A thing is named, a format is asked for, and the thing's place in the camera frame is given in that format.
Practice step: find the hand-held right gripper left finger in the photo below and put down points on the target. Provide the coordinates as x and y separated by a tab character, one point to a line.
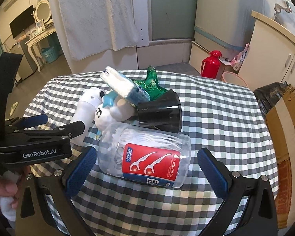
81	169

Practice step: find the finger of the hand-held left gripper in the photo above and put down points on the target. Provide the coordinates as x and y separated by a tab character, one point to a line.
64	129
36	120

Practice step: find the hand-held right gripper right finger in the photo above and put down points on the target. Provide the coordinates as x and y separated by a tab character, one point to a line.
212	172

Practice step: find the clear floss pick jar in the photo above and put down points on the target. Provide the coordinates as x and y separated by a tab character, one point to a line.
150	162

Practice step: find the blue floral tissue pack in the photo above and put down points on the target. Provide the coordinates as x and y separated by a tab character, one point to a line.
123	84

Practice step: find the green snack packet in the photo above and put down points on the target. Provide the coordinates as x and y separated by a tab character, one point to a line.
150	81

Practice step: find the person's left hand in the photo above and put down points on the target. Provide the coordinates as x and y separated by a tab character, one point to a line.
2	188

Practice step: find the pale slipper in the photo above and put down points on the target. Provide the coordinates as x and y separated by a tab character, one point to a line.
14	107

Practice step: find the white plastic bottle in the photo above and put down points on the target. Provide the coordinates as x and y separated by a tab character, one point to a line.
86	113

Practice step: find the white and blue plush toy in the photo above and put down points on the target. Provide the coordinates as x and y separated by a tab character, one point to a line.
105	118

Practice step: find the grey checkered tablecloth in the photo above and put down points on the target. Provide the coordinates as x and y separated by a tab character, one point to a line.
211	118

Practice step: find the white cloth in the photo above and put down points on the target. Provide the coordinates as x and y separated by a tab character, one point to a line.
5	206

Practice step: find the turquoise plastic basket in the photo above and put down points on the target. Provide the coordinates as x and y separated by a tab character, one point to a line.
49	54

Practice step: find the white dressing table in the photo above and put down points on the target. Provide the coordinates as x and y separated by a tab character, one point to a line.
39	41

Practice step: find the black plastic cup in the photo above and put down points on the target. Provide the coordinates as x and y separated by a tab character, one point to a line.
159	113

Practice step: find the large cardboard box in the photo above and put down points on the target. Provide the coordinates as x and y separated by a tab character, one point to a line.
290	140

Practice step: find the black trash bag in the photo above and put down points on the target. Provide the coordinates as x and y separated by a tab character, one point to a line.
270	95

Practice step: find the pink plastic basin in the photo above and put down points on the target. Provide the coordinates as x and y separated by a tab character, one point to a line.
233	78

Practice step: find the black monitor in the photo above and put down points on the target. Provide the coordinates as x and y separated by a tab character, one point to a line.
22	22

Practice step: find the small brown box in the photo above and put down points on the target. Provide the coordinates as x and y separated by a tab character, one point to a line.
225	65

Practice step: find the red thermos jug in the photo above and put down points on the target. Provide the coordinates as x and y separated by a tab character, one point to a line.
211	64

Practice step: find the oval white mirror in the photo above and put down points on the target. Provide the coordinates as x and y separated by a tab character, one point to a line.
43	9

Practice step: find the white hanging towel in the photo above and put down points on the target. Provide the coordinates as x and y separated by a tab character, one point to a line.
93	17

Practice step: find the pink patterned bag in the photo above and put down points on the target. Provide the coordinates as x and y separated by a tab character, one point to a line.
239	59

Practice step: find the white board panel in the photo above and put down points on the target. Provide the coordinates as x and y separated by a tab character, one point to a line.
199	56

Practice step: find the white cabinet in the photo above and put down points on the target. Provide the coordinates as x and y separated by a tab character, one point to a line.
268	49

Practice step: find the metal faucet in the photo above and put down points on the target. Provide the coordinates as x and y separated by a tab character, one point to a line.
281	7

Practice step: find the white door post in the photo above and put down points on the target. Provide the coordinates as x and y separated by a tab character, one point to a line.
140	5

